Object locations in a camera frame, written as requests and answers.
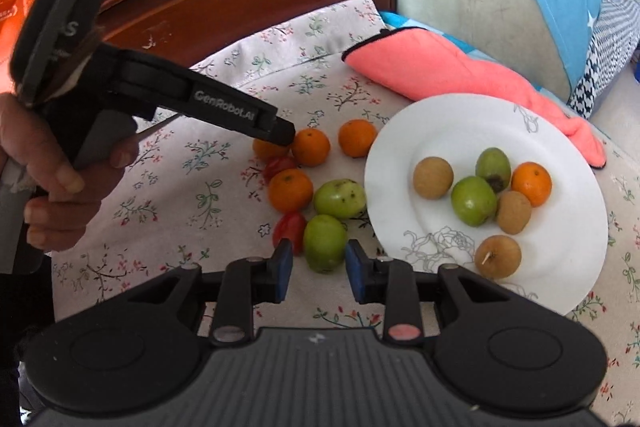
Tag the white floral plate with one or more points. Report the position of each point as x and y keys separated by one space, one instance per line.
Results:
x=563 y=246

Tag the houndstooth sofa cover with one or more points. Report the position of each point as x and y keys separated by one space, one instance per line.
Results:
x=614 y=39

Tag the orange mandarin lower left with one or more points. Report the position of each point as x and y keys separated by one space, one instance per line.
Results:
x=290 y=190

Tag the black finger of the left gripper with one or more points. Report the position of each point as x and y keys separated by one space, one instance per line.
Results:
x=270 y=127

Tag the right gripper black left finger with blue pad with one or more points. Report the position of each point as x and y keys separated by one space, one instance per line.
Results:
x=245 y=283

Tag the brown longan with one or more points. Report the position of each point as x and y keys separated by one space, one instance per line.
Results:
x=498 y=257
x=513 y=212
x=432 y=177

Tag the spotted green jujube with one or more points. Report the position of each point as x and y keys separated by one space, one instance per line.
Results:
x=341 y=199

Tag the orange mandarin top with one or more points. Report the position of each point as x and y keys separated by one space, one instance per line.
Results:
x=356 y=137

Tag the floral tablecloth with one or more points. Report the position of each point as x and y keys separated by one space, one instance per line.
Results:
x=196 y=193

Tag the pink fleece cloth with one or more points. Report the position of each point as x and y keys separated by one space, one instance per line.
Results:
x=418 y=64

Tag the large orange mandarin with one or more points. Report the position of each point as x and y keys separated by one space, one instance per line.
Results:
x=533 y=181

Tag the green jujube bottom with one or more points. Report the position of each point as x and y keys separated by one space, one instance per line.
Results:
x=494 y=167

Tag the orange mandarin middle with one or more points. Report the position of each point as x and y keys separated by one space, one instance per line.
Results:
x=311 y=147

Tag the small orange mandarin left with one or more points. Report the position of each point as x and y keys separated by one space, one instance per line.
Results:
x=266 y=151

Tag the person's left hand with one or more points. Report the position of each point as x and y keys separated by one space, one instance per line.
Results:
x=57 y=221

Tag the red cherry tomato small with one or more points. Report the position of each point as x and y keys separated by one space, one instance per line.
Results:
x=278 y=165

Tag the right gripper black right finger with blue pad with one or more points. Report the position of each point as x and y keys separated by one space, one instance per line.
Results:
x=390 y=283

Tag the pale green sofa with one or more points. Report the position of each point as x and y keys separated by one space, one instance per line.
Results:
x=513 y=32

